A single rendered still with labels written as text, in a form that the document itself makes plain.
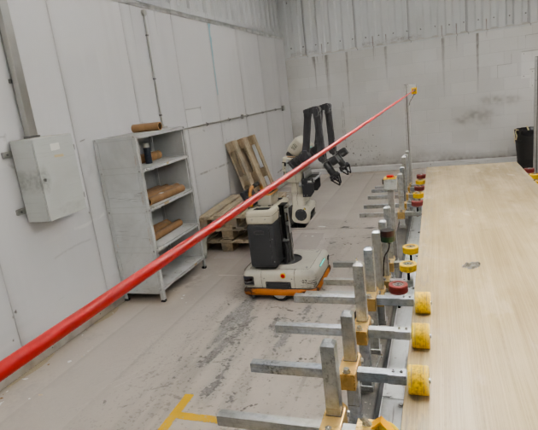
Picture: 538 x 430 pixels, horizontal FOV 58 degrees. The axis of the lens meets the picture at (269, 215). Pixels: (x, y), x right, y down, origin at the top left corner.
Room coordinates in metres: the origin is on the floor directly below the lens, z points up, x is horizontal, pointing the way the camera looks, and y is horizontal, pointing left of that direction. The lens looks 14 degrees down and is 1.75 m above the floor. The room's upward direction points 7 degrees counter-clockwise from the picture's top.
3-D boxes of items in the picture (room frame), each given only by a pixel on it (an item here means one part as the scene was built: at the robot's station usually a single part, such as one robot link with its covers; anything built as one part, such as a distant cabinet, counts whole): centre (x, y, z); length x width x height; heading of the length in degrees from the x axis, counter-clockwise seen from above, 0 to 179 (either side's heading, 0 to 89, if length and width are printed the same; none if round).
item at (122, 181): (4.70, 1.11, 0.78); 0.90 x 0.45 x 1.55; 160
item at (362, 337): (1.49, -0.27, 0.95); 0.14 x 0.06 x 0.05; 160
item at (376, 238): (1.98, -0.45, 0.90); 0.04 x 0.04 x 0.48; 70
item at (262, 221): (4.23, -0.03, 0.59); 0.55 x 0.34 x 0.83; 160
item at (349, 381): (1.26, -0.18, 0.95); 0.14 x 0.06 x 0.05; 160
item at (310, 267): (4.20, -0.11, 0.16); 0.67 x 0.64 x 0.25; 70
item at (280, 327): (1.49, -0.21, 0.95); 0.50 x 0.04 x 0.04; 70
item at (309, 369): (1.26, -0.13, 0.95); 0.50 x 0.04 x 0.04; 70
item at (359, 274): (1.51, -0.28, 0.94); 0.04 x 0.04 x 0.48; 70
